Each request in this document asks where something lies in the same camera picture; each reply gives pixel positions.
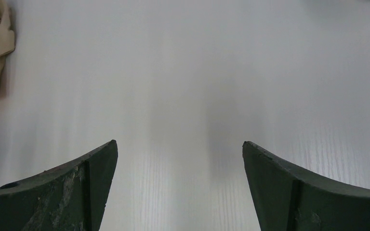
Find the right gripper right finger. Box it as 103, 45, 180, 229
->
242, 141, 370, 231

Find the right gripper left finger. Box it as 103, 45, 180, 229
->
0, 140, 118, 231

